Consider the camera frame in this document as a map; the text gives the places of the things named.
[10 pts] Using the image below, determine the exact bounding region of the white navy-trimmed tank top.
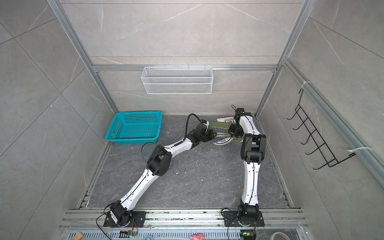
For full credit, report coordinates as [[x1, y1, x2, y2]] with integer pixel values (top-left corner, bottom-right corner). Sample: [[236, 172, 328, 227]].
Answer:
[[212, 116, 241, 147]]

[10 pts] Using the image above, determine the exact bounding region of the olive green tank top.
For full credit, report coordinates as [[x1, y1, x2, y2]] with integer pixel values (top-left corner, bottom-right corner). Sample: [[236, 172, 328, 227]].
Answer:
[[208, 120, 244, 145]]

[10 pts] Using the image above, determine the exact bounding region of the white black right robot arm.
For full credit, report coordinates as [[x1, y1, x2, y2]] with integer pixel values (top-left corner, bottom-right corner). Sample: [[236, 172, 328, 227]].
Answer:
[[229, 105, 267, 226]]

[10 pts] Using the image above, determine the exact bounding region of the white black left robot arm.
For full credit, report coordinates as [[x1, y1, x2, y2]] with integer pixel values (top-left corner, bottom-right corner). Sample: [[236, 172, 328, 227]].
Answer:
[[103, 118, 217, 228]]

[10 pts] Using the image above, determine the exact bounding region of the teal plastic basket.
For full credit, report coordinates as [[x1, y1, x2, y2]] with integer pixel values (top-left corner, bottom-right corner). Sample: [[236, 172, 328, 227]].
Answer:
[[105, 112, 162, 145]]

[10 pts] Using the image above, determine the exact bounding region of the pink small object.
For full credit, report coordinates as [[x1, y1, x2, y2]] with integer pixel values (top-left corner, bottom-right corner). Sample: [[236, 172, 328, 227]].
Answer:
[[190, 234, 205, 240]]

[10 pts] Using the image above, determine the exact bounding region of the green circuit board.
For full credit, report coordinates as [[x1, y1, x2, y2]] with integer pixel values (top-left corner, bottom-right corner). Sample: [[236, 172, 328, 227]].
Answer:
[[240, 231, 256, 240]]

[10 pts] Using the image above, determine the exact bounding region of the white tape roll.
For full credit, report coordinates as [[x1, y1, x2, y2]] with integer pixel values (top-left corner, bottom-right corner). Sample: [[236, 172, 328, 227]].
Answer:
[[270, 232, 290, 240]]

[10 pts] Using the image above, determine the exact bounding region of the small wooden block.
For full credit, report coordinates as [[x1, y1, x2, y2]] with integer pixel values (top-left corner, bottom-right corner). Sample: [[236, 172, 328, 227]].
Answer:
[[73, 232, 84, 240]]

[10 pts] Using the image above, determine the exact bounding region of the white wire mesh shelf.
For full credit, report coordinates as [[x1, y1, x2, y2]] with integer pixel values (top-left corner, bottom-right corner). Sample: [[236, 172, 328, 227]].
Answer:
[[141, 67, 214, 95]]

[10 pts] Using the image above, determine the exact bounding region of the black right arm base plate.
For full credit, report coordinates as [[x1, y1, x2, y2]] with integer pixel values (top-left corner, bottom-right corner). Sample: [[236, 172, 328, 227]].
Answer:
[[221, 210, 265, 228]]

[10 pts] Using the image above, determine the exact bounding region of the black wire hook rack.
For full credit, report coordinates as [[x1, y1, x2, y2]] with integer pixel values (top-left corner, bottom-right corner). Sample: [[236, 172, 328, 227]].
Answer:
[[287, 89, 356, 170]]

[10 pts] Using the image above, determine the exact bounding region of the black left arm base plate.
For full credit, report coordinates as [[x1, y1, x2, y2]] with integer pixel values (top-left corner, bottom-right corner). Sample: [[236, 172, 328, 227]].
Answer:
[[103, 211, 147, 228]]

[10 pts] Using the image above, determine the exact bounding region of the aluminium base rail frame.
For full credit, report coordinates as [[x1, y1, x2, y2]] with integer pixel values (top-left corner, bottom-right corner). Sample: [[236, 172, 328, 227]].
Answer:
[[58, 209, 313, 240]]

